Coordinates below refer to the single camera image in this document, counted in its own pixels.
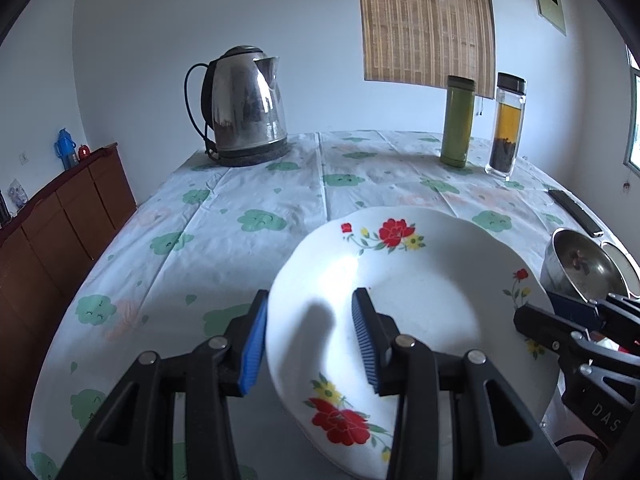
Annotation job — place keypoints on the black kettle base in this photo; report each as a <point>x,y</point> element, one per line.
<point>250,156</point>

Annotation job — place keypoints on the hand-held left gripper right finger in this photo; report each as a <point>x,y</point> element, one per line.
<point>365,345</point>

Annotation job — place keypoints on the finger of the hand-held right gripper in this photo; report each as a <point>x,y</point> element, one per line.
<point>545,325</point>
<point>575,307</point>

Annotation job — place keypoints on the stainless steel electric kettle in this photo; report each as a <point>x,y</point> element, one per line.
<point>245,100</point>

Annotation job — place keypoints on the white plate red flowers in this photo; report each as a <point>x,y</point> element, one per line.
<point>440,280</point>

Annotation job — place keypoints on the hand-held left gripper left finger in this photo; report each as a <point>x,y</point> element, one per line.
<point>252,350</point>

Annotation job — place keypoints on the white wall panel box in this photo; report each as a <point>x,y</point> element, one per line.
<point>549,2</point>

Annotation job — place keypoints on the white tablecloth green print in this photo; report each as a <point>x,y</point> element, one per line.
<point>225,260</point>

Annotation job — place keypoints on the blue thermos jug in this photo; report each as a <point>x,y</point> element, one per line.
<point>65,149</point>

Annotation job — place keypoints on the green thermos flask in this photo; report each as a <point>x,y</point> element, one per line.
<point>457,120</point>

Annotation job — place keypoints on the stainless steel bowl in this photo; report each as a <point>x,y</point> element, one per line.
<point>575,262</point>

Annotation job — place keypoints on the window frame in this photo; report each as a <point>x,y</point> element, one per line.
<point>632,110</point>

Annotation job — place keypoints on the small red object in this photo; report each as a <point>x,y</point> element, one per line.
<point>83,150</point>

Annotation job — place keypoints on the glass tea bottle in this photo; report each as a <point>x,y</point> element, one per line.
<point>505,130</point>

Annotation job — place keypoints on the bamboo window blind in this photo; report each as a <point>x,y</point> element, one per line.
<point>425,25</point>

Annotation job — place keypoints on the black bottle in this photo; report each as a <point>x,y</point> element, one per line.
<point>4,207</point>

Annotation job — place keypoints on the brown wooden sideboard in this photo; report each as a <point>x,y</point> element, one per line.
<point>60,240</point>

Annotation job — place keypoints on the white enamel bowl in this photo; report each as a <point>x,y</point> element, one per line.
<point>627,272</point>

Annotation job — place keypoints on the black smartphone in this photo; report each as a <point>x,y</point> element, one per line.
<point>575,212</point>

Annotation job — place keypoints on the clear plastic bag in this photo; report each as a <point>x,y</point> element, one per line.
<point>18,194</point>

